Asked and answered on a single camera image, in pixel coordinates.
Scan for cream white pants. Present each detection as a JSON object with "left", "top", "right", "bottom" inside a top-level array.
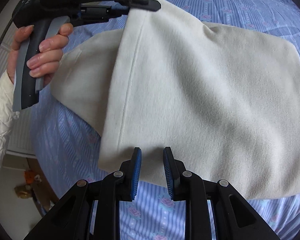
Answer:
[{"left": 50, "top": 0, "right": 300, "bottom": 199}]

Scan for person's left hand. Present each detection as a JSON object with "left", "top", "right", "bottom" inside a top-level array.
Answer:
[{"left": 7, "top": 23, "right": 74, "bottom": 87}]

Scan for blue floral bed cover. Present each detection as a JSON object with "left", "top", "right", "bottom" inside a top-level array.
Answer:
[{"left": 31, "top": 0, "right": 300, "bottom": 239}]

